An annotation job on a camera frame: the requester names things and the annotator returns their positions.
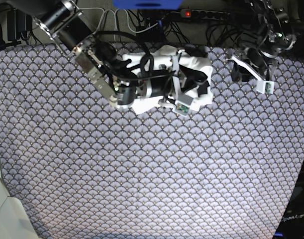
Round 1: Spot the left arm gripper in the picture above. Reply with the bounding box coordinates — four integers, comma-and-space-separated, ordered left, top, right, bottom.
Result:
233, 48, 276, 72

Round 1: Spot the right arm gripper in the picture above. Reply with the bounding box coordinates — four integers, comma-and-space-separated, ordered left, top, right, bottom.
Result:
141, 65, 209, 99

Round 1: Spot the white printed T-shirt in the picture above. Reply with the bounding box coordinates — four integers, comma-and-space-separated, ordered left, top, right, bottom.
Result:
131, 45, 213, 115

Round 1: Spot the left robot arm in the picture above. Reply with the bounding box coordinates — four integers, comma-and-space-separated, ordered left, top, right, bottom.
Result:
179, 0, 297, 94

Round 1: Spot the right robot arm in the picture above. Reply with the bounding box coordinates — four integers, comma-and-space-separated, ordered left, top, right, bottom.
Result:
10, 0, 213, 116

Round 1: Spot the black power strip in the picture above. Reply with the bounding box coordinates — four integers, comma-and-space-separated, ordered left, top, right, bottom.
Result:
180, 9, 229, 22

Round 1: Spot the blue box at top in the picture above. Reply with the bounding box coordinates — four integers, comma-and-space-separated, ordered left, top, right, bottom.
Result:
112, 0, 182, 9

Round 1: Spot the patterned fan-print tablecloth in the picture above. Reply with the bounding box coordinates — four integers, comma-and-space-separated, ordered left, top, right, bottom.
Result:
0, 45, 304, 239

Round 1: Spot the black device with logo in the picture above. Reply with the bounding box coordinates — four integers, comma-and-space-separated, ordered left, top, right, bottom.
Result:
273, 184, 304, 239

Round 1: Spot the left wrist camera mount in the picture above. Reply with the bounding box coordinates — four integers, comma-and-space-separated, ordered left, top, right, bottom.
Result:
226, 54, 279, 95

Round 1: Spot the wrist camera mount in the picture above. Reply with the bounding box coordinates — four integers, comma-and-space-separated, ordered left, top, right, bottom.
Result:
158, 48, 193, 117
226, 54, 279, 95

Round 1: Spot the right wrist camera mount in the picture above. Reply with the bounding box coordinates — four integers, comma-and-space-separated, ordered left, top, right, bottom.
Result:
158, 48, 193, 117

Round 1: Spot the white cable on floor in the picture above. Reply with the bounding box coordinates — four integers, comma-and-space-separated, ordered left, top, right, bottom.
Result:
79, 6, 160, 42

